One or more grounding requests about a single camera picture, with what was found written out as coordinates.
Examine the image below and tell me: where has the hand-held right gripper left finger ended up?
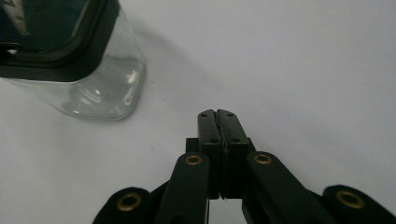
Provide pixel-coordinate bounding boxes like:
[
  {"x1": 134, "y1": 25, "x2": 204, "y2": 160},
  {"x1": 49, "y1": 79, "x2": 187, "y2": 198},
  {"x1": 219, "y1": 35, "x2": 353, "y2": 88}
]
[{"x1": 185, "y1": 108, "x2": 224, "y2": 200}]

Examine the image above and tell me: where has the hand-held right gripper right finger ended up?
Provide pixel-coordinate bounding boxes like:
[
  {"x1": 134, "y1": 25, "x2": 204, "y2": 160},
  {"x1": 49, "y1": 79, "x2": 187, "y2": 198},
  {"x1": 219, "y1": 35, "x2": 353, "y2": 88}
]
[{"x1": 216, "y1": 108, "x2": 257, "y2": 200}]

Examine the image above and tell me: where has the clear glass jar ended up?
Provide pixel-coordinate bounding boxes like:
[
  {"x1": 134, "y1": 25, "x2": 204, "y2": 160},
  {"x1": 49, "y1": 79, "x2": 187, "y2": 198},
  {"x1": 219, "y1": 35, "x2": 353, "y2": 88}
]
[{"x1": 0, "y1": 6, "x2": 148, "y2": 121}]

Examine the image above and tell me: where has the black jar lid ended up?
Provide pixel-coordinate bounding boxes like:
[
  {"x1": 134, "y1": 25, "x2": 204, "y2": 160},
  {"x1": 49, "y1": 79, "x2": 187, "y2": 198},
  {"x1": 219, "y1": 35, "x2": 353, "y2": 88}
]
[{"x1": 0, "y1": 0, "x2": 121, "y2": 83}]

